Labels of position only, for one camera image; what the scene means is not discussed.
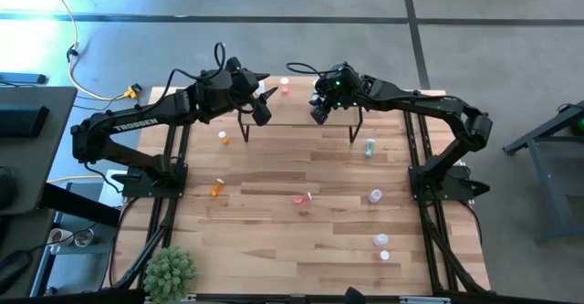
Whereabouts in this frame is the dark flat device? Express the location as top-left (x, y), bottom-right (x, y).
top-left (0, 71), bottom-right (48, 86)

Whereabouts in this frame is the wooden shelf black metal frame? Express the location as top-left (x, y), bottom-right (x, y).
top-left (237, 76), bottom-right (365, 144)

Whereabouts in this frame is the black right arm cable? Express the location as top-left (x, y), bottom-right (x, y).
top-left (286, 60), bottom-right (330, 76)

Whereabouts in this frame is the grey metal table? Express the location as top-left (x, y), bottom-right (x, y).
top-left (501, 100), bottom-right (584, 244)

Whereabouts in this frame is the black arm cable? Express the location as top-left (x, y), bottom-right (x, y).
top-left (162, 42), bottom-right (228, 109)
top-left (286, 60), bottom-right (330, 76)

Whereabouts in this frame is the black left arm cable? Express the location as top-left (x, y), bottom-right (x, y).
top-left (162, 42), bottom-right (228, 109)

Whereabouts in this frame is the black crossbeam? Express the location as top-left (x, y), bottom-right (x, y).
top-left (38, 183), bottom-right (122, 227)

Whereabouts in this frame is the grey metal bracket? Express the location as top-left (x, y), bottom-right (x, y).
top-left (399, 296), bottom-right (453, 304)

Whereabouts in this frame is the green artificial plant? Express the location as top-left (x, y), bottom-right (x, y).
top-left (142, 245), bottom-right (201, 304)

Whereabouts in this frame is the yellow power cable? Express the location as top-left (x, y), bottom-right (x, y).
top-left (43, 0), bottom-right (141, 102)

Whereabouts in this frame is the white cup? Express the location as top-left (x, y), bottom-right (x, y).
top-left (47, 227), bottom-right (74, 248)

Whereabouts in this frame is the black table frame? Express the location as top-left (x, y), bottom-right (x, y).
top-left (104, 84), bottom-right (494, 304)

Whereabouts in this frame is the black desk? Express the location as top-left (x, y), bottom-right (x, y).
top-left (0, 86), bottom-right (78, 216)

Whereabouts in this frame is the glass cup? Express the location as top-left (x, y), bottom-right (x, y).
top-left (73, 228), bottom-right (96, 249)

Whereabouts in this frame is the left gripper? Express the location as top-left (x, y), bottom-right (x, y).
top-left (225, 57), bottom-right (279, 111)

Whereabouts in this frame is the black table camera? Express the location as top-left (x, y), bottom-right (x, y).
top-left (342, 287), bottom-right (366, 304)

